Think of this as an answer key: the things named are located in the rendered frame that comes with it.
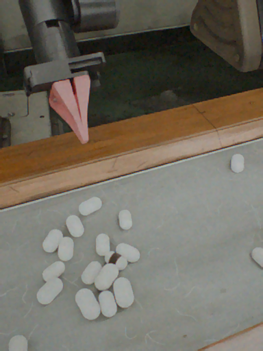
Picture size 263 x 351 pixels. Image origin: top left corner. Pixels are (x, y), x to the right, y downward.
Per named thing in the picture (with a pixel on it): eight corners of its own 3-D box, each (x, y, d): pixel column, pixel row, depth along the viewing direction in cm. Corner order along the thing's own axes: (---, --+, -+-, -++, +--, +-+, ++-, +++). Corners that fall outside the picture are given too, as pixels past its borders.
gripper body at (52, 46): (108, 64, 54) (90, 11, 55) (28, 81, 51) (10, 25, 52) (98, 85, 60) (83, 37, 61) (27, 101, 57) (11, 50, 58)
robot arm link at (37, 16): (14, 5, 59) (18, -21, 53) (61, 1, 61) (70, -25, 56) (28, 52, 58) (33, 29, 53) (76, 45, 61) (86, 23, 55)
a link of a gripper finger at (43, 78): (107, 129, 52) (85, 59, 53) (51, 144, 50) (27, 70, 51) (98, 144, 59) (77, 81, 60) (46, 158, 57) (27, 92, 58)
